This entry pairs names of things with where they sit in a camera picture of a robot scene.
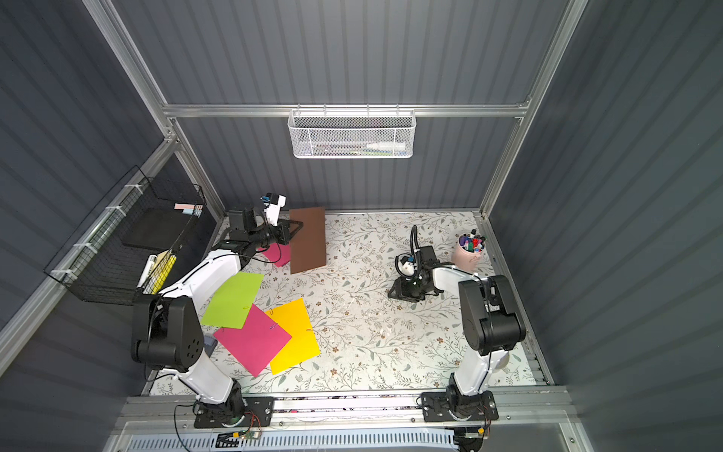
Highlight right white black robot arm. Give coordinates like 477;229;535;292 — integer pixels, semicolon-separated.
388;265;526;425

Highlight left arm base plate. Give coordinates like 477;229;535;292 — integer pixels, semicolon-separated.
193;397;275;429

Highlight brown paper sheet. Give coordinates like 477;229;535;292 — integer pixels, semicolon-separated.
290;207;327;274

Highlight magenta paper sheet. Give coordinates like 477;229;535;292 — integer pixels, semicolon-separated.
214;305;292;377
262;243;291;267

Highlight white wire mesh basket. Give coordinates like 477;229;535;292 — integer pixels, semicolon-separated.
287;107;417;159

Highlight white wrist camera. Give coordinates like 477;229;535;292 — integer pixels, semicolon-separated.
261;193;286;226
395;253;418;279

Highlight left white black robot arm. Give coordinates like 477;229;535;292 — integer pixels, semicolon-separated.
131;205;304;418

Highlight lime green paper sheet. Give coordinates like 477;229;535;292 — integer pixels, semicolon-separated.
201;272;264;329

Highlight black wire wall basket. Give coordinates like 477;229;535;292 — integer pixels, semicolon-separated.
44;167;205;306

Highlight cup of coloured markers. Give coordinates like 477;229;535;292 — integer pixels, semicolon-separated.
451;229;486;273

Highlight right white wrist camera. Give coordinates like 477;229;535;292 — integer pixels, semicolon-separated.
395;253;418;279

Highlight pink sticky notes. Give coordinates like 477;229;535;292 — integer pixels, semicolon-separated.
174;203;203;217

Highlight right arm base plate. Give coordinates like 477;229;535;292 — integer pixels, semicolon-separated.
416;388;499;424

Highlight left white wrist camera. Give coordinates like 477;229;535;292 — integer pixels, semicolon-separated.
261;193;286;226

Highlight white marker in basket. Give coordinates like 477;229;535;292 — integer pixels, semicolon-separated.
361;141;407;156

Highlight yellow paper sheet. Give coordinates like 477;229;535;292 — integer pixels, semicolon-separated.
265;299;321;375

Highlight grey blue stapler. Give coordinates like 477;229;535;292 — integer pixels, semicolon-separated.
203;334;218;357

